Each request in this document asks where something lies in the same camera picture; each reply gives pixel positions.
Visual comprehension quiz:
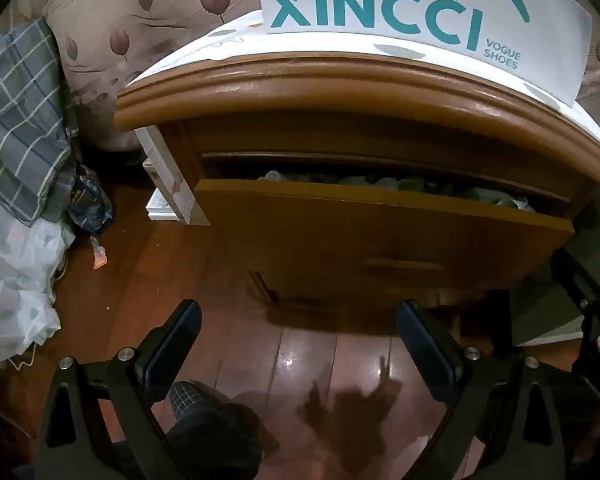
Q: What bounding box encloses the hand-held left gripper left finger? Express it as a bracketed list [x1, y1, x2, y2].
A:
[32, 299, 203, 480]

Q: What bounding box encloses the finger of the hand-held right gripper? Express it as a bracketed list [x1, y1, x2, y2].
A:
[551, 246, 600, 376]

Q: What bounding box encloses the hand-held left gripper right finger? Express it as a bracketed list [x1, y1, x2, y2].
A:
[396, 299, 576, 480]

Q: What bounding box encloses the wooden drawer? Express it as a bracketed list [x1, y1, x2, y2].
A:
[194, 152, 577, 321]

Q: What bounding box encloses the pile of mixed underwear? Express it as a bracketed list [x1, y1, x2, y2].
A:
[257, 169, 537, 212]

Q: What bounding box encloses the person's dark slippered foot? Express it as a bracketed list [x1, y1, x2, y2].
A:
[150, 380, 281, 480]

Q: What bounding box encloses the flat white board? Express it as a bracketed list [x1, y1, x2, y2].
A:
[147, 187, 191, 222]

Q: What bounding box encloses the blue plastic packet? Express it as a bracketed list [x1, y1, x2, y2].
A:
[69, 167, 115, 233]

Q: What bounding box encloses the white box with pink print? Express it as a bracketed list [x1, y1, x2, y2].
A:
[134, 125, 212, 227]

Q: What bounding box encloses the white sheer cloth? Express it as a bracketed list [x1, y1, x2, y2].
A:
[0, 185, 76, 376]

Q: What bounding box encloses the grey plaid blanket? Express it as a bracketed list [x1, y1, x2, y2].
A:
[0, 19, 81, 226]

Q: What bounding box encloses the wooden nightstand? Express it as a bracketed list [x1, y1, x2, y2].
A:
[114, 49, 600, 326]

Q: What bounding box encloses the beige leaf-print fabric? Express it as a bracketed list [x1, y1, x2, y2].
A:
[5, 0, 600, 153]

